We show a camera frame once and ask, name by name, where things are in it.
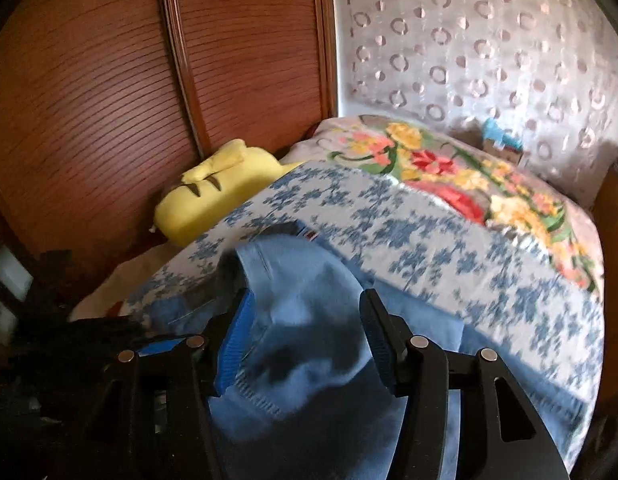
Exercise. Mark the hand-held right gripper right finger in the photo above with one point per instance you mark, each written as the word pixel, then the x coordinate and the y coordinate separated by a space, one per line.
pixel 379 345

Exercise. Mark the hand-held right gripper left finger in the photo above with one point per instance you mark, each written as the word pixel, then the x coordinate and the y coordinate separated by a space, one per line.
pixel 236 345

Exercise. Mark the blue denim pants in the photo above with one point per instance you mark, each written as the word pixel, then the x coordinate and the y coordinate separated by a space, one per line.
pixel 309 320

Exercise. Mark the yellow plush toy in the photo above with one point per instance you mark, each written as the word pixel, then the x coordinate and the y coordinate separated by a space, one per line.
pixel 209 200

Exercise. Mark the colourful flower print blanket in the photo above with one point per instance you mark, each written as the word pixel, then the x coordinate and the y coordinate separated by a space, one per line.
pixel 439 155

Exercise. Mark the small cardboard box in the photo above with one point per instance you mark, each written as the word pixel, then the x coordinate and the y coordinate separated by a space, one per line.
pixel 506 152

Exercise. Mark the wooden slatted wardrobe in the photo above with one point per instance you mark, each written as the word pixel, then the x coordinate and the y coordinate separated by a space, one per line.
pixel 114 85

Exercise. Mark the sheer circle pattern curtain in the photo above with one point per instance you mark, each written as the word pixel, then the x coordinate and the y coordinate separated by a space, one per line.
pixel 464 35

